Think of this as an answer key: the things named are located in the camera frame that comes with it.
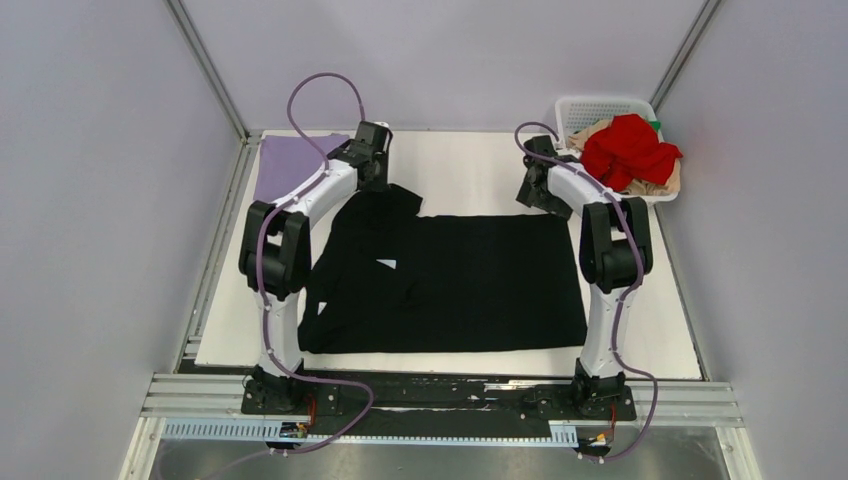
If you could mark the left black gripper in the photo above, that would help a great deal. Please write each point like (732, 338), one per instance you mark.
(382, 182)

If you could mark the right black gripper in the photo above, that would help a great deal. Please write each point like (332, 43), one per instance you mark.
(530, 197)

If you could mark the black t shirt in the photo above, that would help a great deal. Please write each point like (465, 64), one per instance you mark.
(390, 280)

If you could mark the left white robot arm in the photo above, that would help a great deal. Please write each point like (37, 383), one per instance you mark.
(275, 258)

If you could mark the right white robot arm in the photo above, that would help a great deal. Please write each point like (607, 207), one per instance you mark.
(615, 254)

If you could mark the white plastic basket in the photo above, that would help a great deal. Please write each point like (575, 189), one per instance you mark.
(616, 144)

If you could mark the folded purple t shirt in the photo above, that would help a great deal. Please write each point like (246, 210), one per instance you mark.
(294, 166)

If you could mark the red t shirt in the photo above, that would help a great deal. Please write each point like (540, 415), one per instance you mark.
(629, 152)

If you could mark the beige t shirt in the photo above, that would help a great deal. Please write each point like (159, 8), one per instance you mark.
(656, 185)

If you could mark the left aluminium corner post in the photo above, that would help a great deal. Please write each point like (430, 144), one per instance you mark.
(200, 53)

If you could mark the aluminium corner post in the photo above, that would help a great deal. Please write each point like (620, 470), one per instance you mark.
(200, 53)
(684, 52)

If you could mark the right aluminium corner post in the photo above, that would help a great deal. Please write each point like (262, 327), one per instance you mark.
(684, 52)

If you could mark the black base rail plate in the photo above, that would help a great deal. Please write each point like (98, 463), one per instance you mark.
(436, 405)

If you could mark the aluminium frame rail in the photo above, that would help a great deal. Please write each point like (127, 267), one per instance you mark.
(193, 396)

